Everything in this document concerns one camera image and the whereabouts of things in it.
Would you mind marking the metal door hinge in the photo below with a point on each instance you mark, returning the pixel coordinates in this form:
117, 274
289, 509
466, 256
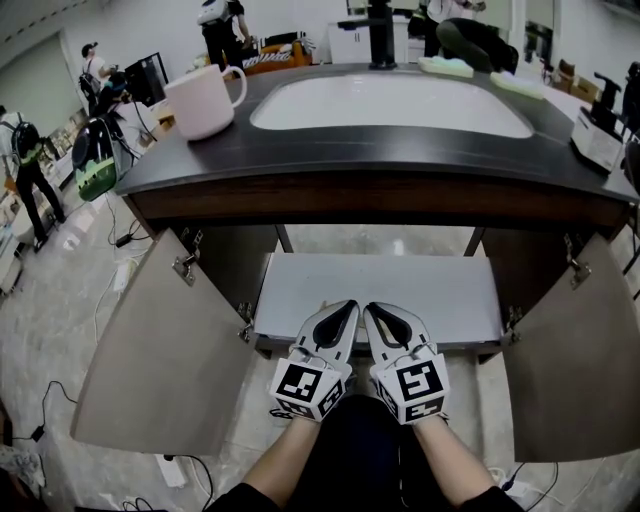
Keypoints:
186, 267
577, 270
512, 327
246, 327

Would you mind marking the green soap dish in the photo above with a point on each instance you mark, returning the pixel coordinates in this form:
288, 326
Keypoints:
445, 67

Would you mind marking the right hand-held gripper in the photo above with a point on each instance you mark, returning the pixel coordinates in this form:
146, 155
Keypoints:
415, 385

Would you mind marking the grey cabinet door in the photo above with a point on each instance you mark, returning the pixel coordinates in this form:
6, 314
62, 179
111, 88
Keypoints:
575, 365
160, 360

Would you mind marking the black power adapter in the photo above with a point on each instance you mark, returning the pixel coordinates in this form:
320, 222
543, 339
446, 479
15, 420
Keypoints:
123, 240
37, 433

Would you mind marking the person's right forearm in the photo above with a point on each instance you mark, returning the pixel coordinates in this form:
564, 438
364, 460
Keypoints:
450, 455

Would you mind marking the white dome backpack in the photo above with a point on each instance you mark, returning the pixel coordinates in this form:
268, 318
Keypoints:
212, 12

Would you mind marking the white sideboard cabinet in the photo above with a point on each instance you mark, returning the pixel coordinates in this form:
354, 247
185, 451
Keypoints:
350, 45

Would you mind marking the black mini fridge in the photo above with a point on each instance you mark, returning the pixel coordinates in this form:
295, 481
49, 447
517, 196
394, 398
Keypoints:
147, 80

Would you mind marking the person's black shorts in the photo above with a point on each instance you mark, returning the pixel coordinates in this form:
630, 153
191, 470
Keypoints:
365, 450

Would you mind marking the black faucet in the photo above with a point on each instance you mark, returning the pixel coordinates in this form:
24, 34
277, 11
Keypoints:
382, 35

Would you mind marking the orange sofa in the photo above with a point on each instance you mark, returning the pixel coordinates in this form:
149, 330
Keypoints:
302, 55

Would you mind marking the brown cardboard box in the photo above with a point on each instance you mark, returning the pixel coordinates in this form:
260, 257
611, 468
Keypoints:
585, 90
564, 75

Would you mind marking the white sink basin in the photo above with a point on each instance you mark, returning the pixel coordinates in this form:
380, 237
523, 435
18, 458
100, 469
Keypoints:
390, 105

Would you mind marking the white shelf board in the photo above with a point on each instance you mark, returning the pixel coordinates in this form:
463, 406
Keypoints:
400, 285

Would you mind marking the pale blue soap dish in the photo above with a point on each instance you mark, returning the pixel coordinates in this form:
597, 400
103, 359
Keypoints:
517, 86

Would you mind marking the dark brown cabinet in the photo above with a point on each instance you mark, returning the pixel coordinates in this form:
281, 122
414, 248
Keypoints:
350, 200

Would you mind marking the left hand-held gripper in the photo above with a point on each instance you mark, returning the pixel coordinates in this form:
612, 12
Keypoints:
300, 385

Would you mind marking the white ceramic mug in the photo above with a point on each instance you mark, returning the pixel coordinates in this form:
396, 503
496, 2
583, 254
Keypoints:
200, 105

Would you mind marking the black green dome backpack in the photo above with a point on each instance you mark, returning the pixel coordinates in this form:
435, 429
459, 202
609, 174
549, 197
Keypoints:
92, 160

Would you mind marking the person's black printed shirt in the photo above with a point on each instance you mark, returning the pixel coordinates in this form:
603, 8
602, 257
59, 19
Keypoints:
480, 500

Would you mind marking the black white soap dispenser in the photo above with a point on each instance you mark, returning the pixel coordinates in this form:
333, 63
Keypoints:
595, 145

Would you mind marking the person's left forearm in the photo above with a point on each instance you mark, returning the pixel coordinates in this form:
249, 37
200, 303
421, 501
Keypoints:
285, 455

